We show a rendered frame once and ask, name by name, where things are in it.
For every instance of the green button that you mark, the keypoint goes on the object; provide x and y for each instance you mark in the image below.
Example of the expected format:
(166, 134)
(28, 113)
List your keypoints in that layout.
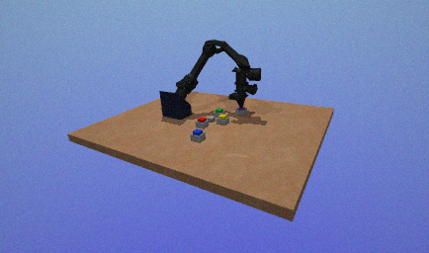
(218, 112)

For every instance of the red button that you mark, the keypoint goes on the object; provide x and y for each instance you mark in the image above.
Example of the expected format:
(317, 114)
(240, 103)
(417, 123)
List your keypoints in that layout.
(202, 122)

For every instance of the yellow button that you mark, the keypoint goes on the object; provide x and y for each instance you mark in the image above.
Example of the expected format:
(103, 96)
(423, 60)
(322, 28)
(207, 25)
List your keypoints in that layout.
(222, 119)

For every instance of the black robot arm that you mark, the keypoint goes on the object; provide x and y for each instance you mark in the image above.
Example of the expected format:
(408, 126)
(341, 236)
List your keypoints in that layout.
(189, 82)

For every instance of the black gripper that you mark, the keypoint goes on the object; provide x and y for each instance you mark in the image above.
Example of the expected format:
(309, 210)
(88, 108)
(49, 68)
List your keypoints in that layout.
(239, 96)

